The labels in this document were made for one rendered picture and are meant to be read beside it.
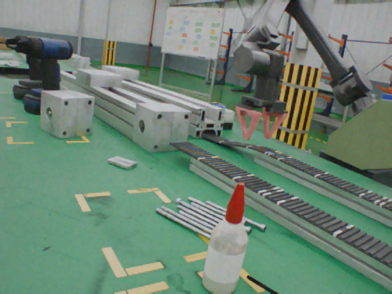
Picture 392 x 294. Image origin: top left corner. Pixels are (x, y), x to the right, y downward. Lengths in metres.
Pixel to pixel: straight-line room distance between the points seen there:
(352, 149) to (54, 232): 0.80
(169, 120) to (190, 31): 6.11
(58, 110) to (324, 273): 0.63
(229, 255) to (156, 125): 0.46
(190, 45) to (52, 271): 6.53
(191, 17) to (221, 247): 6.62
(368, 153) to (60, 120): 0.80
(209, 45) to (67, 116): 5.79
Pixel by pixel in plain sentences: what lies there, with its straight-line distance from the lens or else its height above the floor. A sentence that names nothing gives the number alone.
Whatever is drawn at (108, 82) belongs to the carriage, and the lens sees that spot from 1.10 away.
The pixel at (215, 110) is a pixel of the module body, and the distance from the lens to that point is 0.95.
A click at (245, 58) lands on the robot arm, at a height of 1.01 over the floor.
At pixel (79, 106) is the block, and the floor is 0.85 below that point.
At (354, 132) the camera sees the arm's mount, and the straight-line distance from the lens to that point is 0.98.
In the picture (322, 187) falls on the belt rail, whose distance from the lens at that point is 0.69.
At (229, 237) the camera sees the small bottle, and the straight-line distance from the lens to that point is 0.31.
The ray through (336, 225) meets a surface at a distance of 0.48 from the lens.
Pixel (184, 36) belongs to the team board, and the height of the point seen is 1.34.
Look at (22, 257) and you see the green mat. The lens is 0.39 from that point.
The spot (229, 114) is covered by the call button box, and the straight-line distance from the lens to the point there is 1.08.
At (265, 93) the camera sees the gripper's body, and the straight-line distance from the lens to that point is 0.76.
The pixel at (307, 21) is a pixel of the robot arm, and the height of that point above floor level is 1.18.
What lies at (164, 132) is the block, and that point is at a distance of 0.74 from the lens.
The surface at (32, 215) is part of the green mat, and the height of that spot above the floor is 0.78.
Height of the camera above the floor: 1.01
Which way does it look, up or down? 16 degrees down
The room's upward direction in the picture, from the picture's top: 9 degrees clockwise
